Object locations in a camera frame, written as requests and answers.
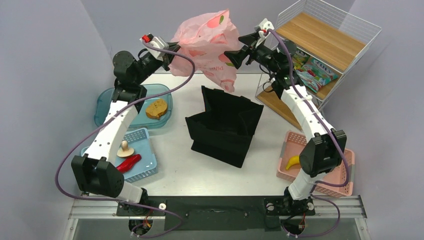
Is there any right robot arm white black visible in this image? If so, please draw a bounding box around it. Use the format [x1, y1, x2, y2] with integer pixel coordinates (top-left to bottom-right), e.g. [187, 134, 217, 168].
[224, 29, 348, 216]

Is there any green Fox's candy bag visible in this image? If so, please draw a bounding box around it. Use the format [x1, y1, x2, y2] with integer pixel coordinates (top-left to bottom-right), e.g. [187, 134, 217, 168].
[292, 49, 310, 70]

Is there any pink plastic grocery bag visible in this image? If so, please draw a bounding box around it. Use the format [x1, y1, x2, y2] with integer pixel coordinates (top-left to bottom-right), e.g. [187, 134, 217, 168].
[171, 9, 240, 93]

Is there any teal transparent plastic tray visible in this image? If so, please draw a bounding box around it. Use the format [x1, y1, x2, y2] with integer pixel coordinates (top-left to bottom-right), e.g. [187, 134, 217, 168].
[93, 83, 173, 131]

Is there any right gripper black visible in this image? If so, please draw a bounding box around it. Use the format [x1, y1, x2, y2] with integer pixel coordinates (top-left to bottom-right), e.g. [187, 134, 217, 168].
[224, 33, 280, 74]

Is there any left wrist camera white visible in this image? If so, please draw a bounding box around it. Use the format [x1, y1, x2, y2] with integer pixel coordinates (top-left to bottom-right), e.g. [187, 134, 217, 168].
[139, 34, 169, 61]

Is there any teal Fox's candy bag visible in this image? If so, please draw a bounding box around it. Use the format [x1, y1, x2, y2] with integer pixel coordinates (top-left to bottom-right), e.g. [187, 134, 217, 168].
[296, 56, 339, 93]

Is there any brown bread slice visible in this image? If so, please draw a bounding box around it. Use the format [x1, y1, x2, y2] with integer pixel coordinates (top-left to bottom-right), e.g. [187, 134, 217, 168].
[145, 98, 168, 120]

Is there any black fabric grocery bag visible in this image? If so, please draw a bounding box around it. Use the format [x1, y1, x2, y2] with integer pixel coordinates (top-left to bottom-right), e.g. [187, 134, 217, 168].
[185, 86, 264, 168]

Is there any red chili pepper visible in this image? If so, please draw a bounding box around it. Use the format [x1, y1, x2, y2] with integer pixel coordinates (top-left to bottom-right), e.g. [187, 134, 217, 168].
[116, 154, 142, 174]

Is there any white wire wooden shelf rack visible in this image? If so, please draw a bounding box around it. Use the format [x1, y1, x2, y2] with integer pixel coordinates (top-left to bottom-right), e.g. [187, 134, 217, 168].
[275, 0, 382, 112]

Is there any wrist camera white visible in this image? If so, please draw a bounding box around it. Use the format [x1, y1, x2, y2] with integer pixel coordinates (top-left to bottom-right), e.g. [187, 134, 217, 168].
[254, 18, 275, 48]
[139, 34, 169, 61]

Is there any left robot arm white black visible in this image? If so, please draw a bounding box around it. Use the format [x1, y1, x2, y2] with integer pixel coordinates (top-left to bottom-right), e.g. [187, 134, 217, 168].
[71, 51, 174, 215]

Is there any pink perforated plastic basket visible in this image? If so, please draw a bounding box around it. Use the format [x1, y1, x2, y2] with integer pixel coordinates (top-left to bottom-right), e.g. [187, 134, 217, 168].
[276, 131, 355, 198]

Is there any yellow banana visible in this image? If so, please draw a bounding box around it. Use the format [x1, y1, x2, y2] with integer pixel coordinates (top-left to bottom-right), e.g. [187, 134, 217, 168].
[285, 155, 300, 171]

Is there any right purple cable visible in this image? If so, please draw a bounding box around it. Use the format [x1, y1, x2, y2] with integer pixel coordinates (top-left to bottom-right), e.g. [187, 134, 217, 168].
[266, 29, 351, 188]

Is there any blue perforated plastic basket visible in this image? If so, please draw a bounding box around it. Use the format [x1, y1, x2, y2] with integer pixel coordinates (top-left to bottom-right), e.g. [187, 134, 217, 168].
[80, 127, 159, 184]

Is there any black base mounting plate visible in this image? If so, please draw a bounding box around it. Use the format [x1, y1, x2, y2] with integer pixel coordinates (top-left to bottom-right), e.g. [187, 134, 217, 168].
[116, 196, 316, 232]

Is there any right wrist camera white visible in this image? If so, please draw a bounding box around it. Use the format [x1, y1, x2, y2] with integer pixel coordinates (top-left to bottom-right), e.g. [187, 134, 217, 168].
[254, 18, 275, 48]

